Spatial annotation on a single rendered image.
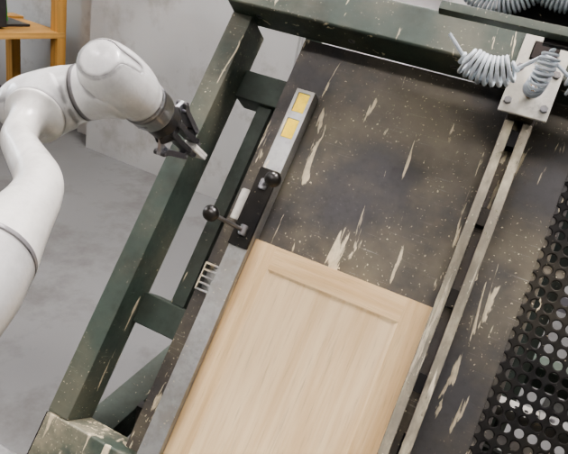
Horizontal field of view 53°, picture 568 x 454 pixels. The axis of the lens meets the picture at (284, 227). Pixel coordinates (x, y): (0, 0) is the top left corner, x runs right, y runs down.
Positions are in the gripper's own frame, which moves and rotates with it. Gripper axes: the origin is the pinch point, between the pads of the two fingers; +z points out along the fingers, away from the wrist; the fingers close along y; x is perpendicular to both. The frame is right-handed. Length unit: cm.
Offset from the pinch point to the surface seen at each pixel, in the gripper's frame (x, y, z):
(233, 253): 14.0, 18.0, 11.5
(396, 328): 55, 20, 14
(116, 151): -261, -46, 327
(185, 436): 20, 60, 14
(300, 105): 14.8, -21.7, 11.5
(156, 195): -10.6, 11.9, 10.4
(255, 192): 13.5, 2.5, 10.5
